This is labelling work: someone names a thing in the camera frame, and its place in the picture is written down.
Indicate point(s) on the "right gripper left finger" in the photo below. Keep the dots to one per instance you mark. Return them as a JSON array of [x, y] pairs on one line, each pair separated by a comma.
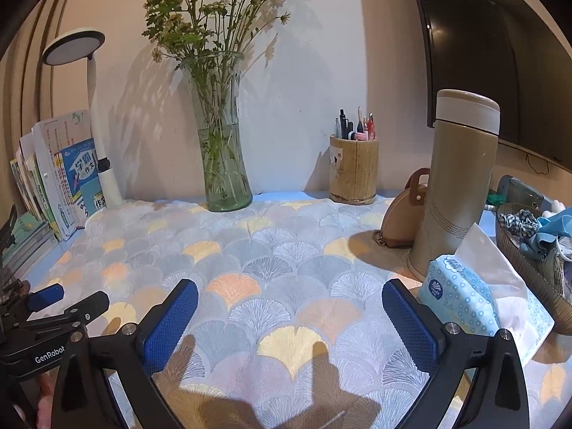
[[83, 397]]

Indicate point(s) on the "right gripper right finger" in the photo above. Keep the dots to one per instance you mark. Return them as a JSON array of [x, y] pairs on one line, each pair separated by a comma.
[[497, 396]]

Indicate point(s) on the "person left hand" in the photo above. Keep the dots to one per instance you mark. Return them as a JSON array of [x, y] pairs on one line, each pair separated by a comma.
[[46, 385]]

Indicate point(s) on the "blue tissue pack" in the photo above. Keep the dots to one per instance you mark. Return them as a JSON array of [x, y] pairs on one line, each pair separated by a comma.
[[479, 289]]

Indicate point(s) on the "glass ribbed bowl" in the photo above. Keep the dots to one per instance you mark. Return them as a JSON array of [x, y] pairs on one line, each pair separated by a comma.
[[549, 279]]

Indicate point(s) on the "patterned tablecloth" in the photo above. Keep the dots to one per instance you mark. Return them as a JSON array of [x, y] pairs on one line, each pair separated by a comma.
[[290, 330]]

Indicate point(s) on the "blue white scrunchie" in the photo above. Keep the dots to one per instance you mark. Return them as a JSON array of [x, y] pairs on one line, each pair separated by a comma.
[[523, 224]]

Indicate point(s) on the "blue cloth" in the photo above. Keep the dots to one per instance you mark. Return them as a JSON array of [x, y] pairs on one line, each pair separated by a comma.
[[550, 231]]

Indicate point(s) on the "stack of books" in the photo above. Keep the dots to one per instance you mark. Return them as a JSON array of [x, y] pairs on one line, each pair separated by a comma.
[[56, 167]]

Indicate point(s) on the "brown leather pouch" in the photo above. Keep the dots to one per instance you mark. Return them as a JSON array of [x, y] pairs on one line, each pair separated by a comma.
[[404, 216]]

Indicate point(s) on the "beige thermos bottle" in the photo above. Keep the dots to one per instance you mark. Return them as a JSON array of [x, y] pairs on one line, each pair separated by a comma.
[[466, 129]]

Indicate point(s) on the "blue chair back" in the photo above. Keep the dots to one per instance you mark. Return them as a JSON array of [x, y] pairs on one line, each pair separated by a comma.
[[516, 191]]

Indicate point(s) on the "bamboo pen holder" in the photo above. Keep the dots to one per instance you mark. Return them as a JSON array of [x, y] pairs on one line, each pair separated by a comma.
[[354, 151]]

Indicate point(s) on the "glass flower vase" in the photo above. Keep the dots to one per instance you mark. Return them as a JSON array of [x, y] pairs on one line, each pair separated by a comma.
[[221, 142]]

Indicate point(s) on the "white desk lamp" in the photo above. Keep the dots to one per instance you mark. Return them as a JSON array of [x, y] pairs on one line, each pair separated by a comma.
[[72, 46]]

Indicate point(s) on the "green flower bouquet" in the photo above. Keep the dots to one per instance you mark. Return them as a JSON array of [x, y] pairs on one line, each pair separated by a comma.
[[207, 38]]

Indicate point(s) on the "black wall television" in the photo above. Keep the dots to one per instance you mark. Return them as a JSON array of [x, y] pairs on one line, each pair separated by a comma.
[[502, 49]]

